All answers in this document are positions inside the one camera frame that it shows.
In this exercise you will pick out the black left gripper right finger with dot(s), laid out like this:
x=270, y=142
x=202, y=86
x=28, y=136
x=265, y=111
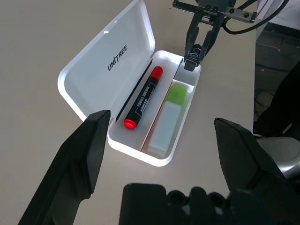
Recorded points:
x=246, y=159

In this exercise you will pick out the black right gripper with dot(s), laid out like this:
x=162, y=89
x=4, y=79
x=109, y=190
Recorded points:
x=211, y=5

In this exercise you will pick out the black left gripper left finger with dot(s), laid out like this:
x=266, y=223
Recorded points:
x=70, y=154

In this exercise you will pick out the black marker with red cap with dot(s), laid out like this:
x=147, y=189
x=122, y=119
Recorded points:
x=143, y=98

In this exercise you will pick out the white plastic pencil case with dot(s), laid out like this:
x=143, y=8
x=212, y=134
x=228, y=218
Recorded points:
x=98, y=58

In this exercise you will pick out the green and white highlighter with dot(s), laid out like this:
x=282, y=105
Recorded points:
x=168, y=119

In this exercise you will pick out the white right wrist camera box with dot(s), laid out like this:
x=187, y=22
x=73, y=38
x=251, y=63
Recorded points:
x=262, y=5

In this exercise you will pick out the grey left robot leg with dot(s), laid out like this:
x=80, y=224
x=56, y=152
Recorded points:
x=281, y=154

